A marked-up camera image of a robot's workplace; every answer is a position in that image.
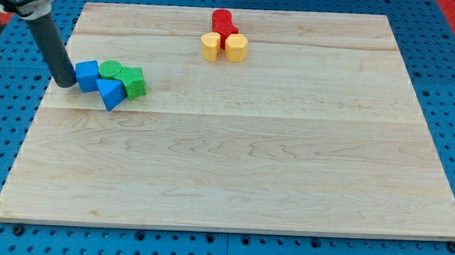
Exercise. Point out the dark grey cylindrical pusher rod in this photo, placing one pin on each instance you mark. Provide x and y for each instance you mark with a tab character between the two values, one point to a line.
50	44

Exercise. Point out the blue cube block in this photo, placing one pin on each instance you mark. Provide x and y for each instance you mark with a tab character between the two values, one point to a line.
87	75

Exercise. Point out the blue triangle block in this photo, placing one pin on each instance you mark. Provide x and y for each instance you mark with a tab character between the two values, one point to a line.
112	92

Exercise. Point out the green cylinder block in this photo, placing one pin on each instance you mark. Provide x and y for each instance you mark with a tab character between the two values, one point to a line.
109	69

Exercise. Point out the green star block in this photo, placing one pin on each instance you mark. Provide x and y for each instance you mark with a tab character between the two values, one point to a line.
133	82

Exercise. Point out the yellow heart block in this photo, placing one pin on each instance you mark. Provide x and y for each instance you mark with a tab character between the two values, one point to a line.
210	46

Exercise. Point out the red cylinder block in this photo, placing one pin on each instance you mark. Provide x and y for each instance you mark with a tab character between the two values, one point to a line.
221	17

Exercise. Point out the red star block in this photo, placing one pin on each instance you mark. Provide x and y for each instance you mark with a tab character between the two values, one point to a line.
224	29

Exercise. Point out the yellow hexagon block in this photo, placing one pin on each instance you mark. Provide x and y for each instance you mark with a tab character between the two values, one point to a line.
236	48

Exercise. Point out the light wooden board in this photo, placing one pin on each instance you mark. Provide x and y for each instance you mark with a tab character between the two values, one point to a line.
318	132

